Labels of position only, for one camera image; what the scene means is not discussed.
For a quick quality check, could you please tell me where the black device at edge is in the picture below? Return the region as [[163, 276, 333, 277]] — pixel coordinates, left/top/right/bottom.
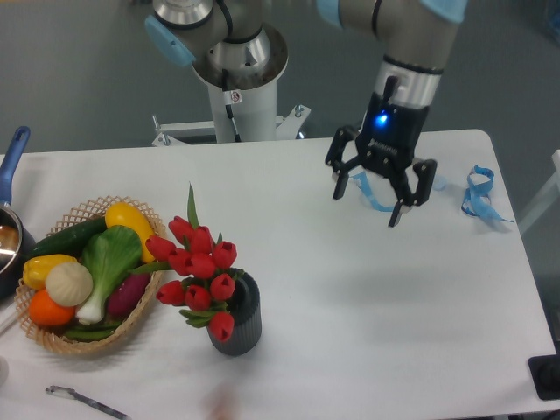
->
[[528, 354, 559, 401]]

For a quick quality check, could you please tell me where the orange fruit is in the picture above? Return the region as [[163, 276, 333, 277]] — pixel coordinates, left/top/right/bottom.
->
[[28, 290, 75, 327]]

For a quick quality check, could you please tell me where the grey pen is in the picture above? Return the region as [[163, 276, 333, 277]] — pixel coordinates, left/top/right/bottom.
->
[[45, 385, 130, 420]]

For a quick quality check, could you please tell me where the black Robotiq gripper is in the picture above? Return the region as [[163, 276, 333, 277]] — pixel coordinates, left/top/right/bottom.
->
[[325, 91, 438, 228]]

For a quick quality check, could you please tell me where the green cucumber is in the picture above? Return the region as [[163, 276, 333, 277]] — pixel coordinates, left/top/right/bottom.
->
[[28, 218, 107, 258]]

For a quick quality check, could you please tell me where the small light blue cap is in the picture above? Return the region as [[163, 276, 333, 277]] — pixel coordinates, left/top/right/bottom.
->
[[432, 175, 447, 192]]

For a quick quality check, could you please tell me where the cream steamed bun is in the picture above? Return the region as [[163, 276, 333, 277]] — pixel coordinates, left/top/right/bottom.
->
[[45, 262, 93, 307]]

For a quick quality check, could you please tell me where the woven wicker basket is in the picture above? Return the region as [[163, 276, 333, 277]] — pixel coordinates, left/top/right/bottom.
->
[[14, 196, 166, 355]]

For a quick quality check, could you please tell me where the green pea pod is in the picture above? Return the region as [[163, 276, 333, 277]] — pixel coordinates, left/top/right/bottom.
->
[[64, 323, 121, 342]]

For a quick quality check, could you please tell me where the yellow bell pepper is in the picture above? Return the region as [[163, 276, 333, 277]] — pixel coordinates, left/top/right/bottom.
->
[[22, 254, 78, 291]]

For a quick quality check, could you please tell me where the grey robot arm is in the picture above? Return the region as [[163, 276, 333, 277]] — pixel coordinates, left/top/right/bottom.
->
[[144, 1, 467, 226]]

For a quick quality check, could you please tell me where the purple sweet potato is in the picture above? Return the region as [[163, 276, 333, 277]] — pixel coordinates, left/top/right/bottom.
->
[[107, 274, 151, 319]]

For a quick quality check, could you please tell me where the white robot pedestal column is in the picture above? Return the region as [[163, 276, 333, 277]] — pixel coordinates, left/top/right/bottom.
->
[[207, 81, 277, 133]]

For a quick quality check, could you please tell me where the green bok choy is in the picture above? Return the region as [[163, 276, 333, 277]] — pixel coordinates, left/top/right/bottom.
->
[[76, 226, 142, 326]]

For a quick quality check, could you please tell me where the red tulip bouquet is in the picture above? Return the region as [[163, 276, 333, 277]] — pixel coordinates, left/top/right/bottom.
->
[[131, 188, 249, 343]]

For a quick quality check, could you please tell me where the blue handled saucepan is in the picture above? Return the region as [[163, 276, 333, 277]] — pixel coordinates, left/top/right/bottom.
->
[[1, 126, 35, 299]]

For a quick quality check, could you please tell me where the white object right edge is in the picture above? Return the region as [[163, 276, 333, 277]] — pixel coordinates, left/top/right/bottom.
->
[[517, 150, 559, 235]]

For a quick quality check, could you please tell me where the dark grey ribbed vase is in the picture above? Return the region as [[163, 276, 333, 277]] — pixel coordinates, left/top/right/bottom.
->
[[208, 273, 262, 356]]

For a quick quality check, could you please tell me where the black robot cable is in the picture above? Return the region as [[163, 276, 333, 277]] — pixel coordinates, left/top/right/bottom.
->
[[220, 69, 242, 144]]

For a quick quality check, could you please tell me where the yellow squash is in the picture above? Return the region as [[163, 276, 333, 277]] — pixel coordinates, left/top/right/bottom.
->
[[104, 201, 156, 263]]

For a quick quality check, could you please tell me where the curled blue ribbon strip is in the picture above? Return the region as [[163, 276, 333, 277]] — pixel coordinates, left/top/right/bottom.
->
[[350, 171, 394, 213]]

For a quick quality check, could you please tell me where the knotted blue ribbon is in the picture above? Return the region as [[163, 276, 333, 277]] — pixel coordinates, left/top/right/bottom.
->
[[460, 164, 515, 225]]

